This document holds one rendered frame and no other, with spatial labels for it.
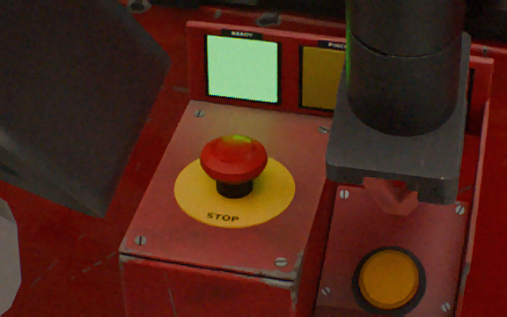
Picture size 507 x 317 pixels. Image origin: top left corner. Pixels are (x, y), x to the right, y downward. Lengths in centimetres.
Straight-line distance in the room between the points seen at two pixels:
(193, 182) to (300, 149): 7
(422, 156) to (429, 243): 18
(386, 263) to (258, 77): 15
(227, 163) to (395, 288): 13
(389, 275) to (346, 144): 17
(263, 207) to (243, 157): 3
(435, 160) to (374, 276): 18
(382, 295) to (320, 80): 14
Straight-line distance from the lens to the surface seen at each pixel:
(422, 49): 51
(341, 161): 54
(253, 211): 67
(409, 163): 54
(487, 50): 86
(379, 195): 63
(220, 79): 74
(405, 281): 71
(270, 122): 74
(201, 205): 67
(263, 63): 73
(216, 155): 66
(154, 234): 66
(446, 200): 56
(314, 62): 72
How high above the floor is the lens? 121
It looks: 37 degrees down
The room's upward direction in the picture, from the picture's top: 1 degrees counter-clockwise
